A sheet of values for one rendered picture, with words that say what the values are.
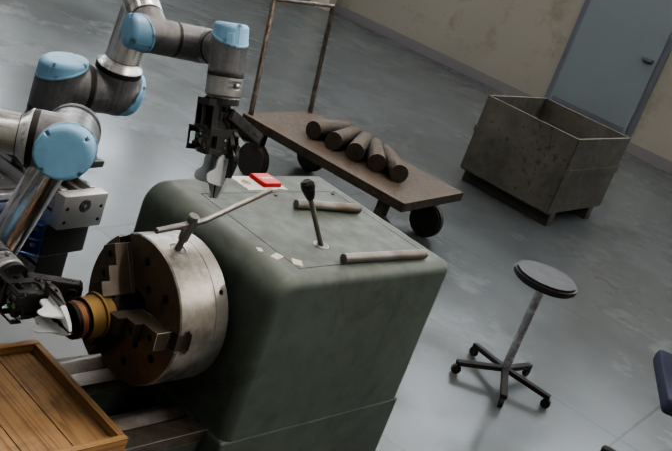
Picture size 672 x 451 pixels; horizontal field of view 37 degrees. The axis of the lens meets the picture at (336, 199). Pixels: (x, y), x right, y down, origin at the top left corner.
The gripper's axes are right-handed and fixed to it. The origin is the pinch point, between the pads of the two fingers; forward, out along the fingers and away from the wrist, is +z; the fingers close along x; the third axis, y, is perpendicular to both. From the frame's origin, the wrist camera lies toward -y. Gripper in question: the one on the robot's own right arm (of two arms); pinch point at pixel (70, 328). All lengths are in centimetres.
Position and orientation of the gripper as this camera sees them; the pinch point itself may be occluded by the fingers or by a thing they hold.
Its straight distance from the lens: 201.4
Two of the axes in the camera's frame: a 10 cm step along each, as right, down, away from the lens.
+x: 3.3, -8.9, -3.2
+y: -6.7, 0.2, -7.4
